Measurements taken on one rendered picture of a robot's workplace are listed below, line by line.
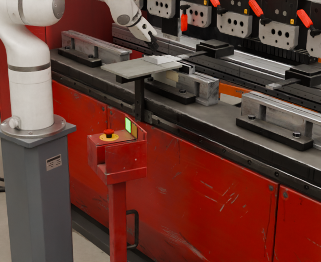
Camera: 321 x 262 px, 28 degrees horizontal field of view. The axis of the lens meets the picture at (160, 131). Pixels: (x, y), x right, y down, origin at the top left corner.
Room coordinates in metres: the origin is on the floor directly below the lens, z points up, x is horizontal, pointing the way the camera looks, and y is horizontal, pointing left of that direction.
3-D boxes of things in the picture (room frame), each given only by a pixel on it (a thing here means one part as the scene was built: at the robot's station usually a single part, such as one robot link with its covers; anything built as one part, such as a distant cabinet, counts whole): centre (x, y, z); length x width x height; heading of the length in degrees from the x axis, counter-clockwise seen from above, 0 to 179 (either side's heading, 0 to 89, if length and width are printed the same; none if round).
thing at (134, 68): (2.45, 0.07, 1.00); 0.26 x 0.18 x 0.01; 129
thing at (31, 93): (1.79, 0.37, 1.09); 0.19 x 0.19 x 0.18
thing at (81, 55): (2.97, 0.38, 0.89); 0.30 x 0.05 x 0.03; 39
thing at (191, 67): (2.52, -0.06, 0.99); 0.20 x 0.03 x 0.03; 39
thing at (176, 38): (2.54, -0.04, 1.13); 0.10 x 0.02 x 0.10; 39
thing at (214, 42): (2.64, -0.17, 1.01); 0.26 x 0.12 x 0.05; 129
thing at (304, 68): (2.26, -0.48, 1.01); 0.26 x 0.12 x 0.05; 129
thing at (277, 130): (2.04, -0.38, 0.89); 0.30 x 0.05 x 0.03; 39
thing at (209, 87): (2.50, -0.07, 0.92); 0.39 x 0.06 x 0.10; 39
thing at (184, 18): (2.38, -0.09, 1.20); 0.04 x 0.02 x 0.10; 129
